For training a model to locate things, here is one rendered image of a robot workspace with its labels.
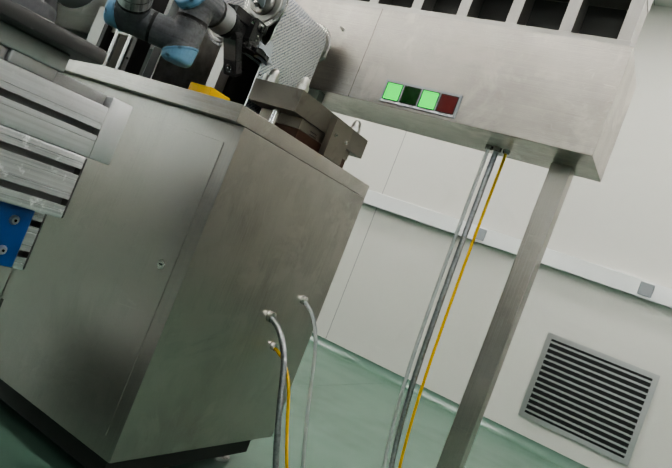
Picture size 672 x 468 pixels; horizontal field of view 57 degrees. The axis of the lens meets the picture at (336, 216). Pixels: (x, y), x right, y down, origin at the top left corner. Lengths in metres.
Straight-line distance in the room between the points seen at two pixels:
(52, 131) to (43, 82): 0.06
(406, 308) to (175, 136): 2.97
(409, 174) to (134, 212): 3.11
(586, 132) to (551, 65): 0.21
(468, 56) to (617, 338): 2.44
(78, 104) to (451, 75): 1.21
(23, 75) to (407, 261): 3.60
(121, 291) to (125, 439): 0.31
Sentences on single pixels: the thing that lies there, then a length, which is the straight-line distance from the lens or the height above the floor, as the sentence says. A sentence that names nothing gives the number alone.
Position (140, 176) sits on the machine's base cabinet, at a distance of 1.51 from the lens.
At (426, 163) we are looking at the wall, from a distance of 4.38.
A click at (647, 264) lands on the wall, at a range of 3.99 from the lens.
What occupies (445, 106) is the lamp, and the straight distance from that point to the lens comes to 1.82.
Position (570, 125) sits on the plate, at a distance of 1.73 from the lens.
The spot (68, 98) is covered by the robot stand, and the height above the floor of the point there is 0.75.
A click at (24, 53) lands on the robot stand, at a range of 0.87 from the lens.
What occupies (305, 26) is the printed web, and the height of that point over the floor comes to 1.25.
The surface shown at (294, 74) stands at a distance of 1.88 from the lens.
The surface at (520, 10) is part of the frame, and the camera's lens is 1.91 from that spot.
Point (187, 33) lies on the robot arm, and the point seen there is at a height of 1.02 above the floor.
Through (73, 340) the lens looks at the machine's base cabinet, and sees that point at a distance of 1.56.
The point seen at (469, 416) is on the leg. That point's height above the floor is 0.39.
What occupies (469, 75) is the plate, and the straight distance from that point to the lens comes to 1.85.
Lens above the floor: 0.70
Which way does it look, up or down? 3 degrees up
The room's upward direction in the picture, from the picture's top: 21 degrees clockwise
